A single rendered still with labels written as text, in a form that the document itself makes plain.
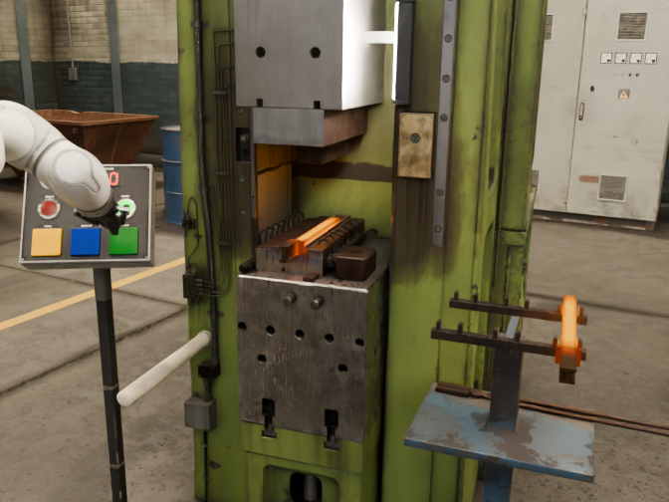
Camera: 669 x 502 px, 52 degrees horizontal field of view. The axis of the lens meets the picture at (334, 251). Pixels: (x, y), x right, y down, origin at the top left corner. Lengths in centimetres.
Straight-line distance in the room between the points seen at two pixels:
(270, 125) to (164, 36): 824
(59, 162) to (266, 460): 110
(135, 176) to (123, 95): 864
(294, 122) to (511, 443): 95
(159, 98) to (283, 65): 836
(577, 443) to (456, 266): 58
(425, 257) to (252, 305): 50
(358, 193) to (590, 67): 488
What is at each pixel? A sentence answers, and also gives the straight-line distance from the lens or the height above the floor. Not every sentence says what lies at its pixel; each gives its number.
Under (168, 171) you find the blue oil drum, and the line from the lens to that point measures 656.
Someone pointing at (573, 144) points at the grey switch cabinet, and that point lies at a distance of 700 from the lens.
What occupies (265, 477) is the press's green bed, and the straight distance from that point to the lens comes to 216.
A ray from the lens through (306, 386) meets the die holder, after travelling 193.
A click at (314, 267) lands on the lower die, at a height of 94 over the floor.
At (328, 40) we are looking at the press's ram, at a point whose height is 153.
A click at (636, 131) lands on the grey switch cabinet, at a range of 693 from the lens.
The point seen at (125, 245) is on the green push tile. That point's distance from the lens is 192.
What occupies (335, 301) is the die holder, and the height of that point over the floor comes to 87.
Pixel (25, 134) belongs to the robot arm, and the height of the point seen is 134.
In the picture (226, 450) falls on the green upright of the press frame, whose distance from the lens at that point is 241.
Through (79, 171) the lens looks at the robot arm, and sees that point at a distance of 142.
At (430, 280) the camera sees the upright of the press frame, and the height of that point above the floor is 90.
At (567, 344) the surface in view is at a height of 95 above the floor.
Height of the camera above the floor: 148
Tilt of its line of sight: 15 degrees down
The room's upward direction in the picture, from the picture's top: 1 degrees clockwise
